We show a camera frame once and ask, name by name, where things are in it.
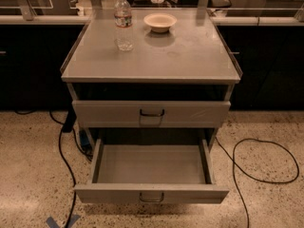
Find blue tape cross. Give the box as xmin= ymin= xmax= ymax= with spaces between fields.
xmin=46 ymin=215 xmax=80 ymax=228

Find clear plastic water bottle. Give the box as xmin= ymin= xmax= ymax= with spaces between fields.
xmin=114 ymin=0 xmax=133 ymax=51

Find grey top drawer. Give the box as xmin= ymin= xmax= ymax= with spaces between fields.
xmin=72 ymin=100 xmax=230 ymax=128

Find white counter ledge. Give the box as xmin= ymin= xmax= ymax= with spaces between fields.
xmin=0 ymin=15 xmax=304 ymax=27

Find thick black floor cable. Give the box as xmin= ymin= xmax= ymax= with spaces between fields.
xmin=13 ymin=109 xmax=93 ymax=228

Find blue power strip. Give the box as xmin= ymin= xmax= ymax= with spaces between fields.
xmin=79 ymin=130 xmax=91 ymax=152

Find thin black floor cable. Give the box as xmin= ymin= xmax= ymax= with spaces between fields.
xmin=215 ymin=136 xmax=300 ymax=228

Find beige paper bowl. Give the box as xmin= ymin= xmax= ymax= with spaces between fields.
xmin=143 ymin=13 xmax=177 ymax=33

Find grey drawer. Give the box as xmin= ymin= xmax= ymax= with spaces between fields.
xmin=72 ymin=100 xmax=230 ymax=128
xmin=74 ymin=140 xmax=229 ymax=204

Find grey metal drawer cabinet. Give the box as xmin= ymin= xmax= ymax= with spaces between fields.
xmin=59 ymin=7 xmax=243 ymax=150

